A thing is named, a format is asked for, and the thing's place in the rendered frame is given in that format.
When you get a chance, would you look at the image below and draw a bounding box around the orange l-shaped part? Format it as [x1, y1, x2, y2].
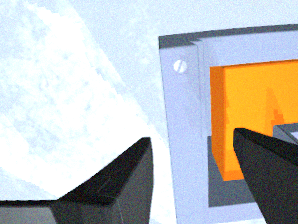
[210, 59, 298, 180]

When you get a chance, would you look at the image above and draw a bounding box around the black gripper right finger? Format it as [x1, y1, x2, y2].
[233, 128, 298, 224]

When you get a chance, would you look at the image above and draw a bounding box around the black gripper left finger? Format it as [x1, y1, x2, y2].
[0, 136, 153, 224]

